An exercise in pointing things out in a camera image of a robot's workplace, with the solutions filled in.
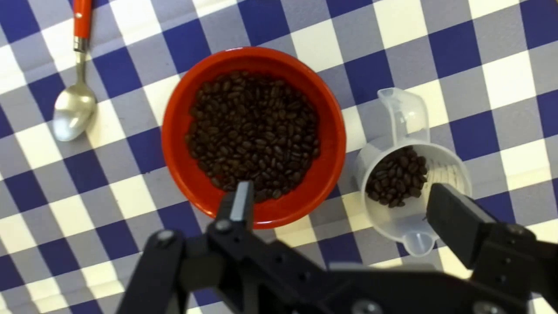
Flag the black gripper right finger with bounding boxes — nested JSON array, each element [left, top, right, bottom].
[[426, 183, 558, 310]]

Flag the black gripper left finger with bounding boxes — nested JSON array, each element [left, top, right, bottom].
[[116, 181, 262, 314]]

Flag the clear plastic measuring jug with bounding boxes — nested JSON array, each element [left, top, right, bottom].
[[351, 87, 472, 256]]

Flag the red bowl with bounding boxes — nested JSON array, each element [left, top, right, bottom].
[[160, 47, 346, 228]]

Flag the coffee beans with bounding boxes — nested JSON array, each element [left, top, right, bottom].
[[184, 71, 318, 202]]

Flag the blue white checkered tablecloth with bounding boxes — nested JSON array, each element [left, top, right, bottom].
[[0, 0, 558, 314]]

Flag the red handled metal spoon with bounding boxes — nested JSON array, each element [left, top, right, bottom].
[[51, 0, 97, 141]]

